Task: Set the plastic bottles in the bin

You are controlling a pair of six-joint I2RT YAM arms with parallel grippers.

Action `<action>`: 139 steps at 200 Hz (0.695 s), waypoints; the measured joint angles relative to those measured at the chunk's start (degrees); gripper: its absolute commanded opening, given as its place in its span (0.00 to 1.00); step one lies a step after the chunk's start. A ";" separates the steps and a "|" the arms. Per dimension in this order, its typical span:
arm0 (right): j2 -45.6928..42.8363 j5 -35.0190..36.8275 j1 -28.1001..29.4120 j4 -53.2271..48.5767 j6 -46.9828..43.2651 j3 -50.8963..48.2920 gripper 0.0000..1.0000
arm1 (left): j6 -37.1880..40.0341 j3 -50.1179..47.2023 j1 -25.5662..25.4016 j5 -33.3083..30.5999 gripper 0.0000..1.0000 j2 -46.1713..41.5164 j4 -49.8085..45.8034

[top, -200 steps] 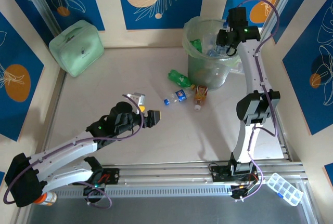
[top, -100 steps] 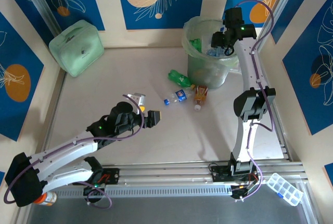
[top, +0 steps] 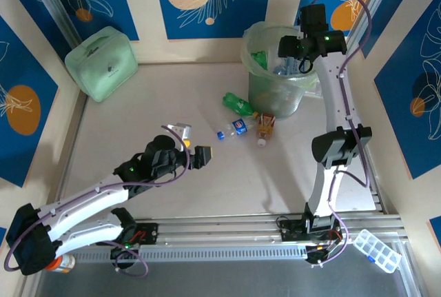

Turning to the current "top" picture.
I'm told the clear bottle round blue logo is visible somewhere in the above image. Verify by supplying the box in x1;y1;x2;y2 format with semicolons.
216;117;258;140

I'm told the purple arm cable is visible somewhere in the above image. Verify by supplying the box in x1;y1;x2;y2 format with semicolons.
311;0;375;267
5;124;192;277

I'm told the grey slotted cable duct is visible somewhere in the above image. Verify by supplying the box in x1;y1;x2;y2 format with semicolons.
70;243;311;264

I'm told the orange lid pill bottle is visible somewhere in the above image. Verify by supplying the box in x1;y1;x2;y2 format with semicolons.
46;254;76;274

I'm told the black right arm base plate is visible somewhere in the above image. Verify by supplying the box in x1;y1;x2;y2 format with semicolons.
277;219;345;243

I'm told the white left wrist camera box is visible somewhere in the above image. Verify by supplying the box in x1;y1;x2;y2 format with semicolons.
170;123;193;143

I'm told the mint green zip pouch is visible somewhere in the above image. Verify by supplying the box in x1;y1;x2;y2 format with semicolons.
64;25;139;103

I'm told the aluminium corner post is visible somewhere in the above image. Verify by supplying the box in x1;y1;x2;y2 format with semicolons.
23;0;85;48
336;0;404;70

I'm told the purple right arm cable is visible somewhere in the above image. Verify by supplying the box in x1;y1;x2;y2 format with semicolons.
311;0;375;267

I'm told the black controller board with wires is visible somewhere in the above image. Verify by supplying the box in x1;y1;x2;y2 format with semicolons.
109;244;141;264
305;241;345;266

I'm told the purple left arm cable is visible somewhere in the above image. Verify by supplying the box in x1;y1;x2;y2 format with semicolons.
5;124;192;277

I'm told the aluminium table side rail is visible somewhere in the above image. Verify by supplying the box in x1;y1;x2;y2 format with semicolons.
50;92;89;223
332;69;385;214

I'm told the bin with green liner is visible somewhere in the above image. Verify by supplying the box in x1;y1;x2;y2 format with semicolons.
240;23;323;121

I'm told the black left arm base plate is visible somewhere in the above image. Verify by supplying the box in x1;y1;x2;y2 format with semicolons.
103;223;160;247

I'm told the green bottle with lime label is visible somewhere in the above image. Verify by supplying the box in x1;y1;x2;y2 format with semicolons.
222;92;260;119

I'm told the clear compartment organiser box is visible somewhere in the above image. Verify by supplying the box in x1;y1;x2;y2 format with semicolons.
351;229;403;274

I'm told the small clear plastic box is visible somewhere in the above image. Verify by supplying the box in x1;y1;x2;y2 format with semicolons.
305;81;322;98

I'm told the aluminium mounting rail frame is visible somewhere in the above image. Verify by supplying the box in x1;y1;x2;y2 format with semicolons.
29;212;411;252

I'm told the orange juice bottle red label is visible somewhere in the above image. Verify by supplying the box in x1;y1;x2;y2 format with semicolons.
255;112;276;149

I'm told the green bottle yellow cap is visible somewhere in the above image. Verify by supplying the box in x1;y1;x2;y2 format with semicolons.
250;50;269;70

